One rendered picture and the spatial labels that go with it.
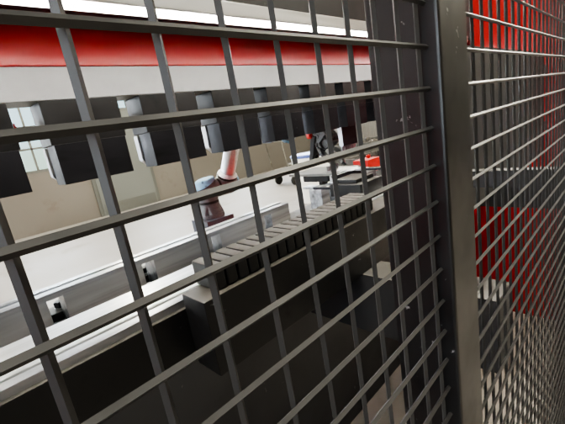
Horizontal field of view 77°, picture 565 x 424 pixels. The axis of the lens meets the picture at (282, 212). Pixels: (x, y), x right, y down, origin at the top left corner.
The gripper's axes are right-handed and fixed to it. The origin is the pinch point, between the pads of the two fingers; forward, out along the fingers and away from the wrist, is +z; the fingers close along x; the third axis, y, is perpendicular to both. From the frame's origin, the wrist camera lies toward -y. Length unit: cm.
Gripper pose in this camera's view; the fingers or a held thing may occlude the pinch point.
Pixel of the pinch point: (339, 165)
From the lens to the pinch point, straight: 155.2
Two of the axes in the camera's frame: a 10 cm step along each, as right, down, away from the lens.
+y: 4.3, -5.8, -6.9
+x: 6.9, -2.8, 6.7
